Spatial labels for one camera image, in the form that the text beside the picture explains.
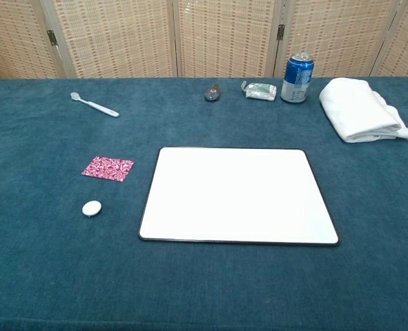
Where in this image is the pink patterned packet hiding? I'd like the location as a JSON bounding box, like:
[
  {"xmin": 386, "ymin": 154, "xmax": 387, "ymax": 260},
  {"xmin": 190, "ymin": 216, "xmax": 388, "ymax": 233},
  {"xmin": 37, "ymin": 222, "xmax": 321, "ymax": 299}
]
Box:
[{"xmin": 81, "ymin": 155, "xmax": 135, "ymax": 183}]

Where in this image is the white oval eraser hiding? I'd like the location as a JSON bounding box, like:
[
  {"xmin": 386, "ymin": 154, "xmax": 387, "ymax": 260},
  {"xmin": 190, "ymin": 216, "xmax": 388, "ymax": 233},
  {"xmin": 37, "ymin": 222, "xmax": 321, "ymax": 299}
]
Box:
[{"xmin": 81, "ymin": 200, "xmax": 103, "ymax": 218}]

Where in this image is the white rectangular board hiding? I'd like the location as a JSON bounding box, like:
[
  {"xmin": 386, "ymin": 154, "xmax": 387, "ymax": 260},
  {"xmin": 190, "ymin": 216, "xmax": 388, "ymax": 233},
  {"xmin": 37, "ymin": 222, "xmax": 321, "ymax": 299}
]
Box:
[{"xmin": 137, "ymin": 146, "xmax": 340, "ymax": 246}]

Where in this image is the small dark oval gadget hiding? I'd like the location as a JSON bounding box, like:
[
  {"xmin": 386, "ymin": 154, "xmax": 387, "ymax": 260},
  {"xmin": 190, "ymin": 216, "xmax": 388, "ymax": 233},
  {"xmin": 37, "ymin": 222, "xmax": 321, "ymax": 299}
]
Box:
[{"xmin": 204, "ymin": 84, "xmax": 223, "ymax": 103}]

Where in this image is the green silver foil packet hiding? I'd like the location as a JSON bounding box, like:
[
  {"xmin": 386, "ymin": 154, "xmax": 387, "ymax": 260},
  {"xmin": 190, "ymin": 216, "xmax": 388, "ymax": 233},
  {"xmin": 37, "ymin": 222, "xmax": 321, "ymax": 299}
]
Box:
[{"xmin": 240, "ymin": 80, "xmax": 278, "ymax": 102}]

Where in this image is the white plastic spoon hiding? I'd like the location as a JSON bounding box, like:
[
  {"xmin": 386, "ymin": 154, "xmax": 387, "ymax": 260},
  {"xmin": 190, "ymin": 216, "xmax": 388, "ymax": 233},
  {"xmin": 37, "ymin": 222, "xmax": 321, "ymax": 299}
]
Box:
[{"xmin": 70, "ymin": 91, "xmax": 120, "ymax": 119}]

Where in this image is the blue soda can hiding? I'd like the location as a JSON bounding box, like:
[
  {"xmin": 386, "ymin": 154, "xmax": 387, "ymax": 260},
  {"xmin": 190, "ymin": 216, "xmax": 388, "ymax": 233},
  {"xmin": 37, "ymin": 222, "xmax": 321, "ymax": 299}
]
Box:
[{"xmin": 280, "ymin": 52, "xmax": 315, "ymax": 103}]

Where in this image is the bamboo folding screen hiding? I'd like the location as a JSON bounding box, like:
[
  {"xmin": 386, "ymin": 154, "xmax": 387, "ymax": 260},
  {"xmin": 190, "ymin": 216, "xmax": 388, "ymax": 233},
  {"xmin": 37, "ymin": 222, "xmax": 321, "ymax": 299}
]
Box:
[{"xmin": 0, "ymin": 0, "xmax": 408, "ymax": 85}]

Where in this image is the folded white towel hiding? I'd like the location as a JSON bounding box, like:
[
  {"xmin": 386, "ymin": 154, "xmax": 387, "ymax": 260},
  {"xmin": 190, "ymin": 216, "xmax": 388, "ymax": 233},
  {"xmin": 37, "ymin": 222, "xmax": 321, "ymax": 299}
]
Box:
[{"xmin": 319, "ymin": 77, "xmax": 408, "ymax": 143}]

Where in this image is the blue table cloth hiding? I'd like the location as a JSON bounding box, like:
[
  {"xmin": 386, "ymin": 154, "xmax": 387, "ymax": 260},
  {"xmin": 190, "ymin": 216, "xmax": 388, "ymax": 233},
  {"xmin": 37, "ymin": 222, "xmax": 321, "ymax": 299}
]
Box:
[{"xmin": 0, "ymin": 77, "xmax": 408, "ymax": 331}]

